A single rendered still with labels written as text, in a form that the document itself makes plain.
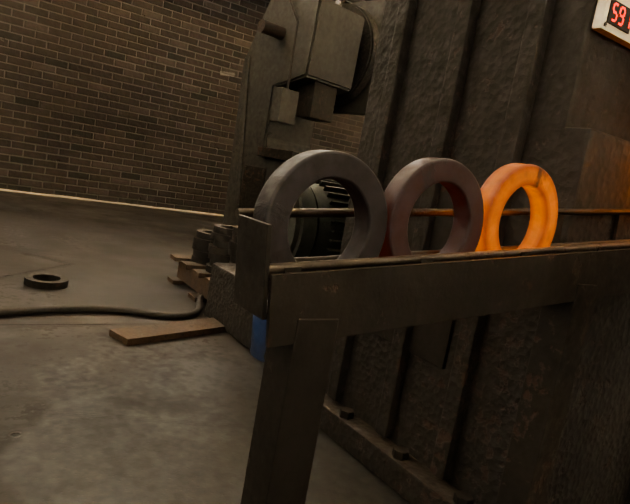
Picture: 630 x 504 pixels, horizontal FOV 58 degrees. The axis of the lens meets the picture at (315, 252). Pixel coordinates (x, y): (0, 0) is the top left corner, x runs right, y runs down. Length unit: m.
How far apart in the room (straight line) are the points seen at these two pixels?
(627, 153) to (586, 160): 0.14
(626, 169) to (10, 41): 6.07
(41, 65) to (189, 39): 1.64
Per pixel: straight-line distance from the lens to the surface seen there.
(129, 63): 6.90
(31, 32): 6.73
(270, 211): 0.63
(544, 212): 0.99
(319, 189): 2.17
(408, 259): 0.74
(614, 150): 1.27
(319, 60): 5.47
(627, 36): 1.35
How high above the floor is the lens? 0.69
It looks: 7 degrees down
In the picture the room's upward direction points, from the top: 10 degrees clockwise
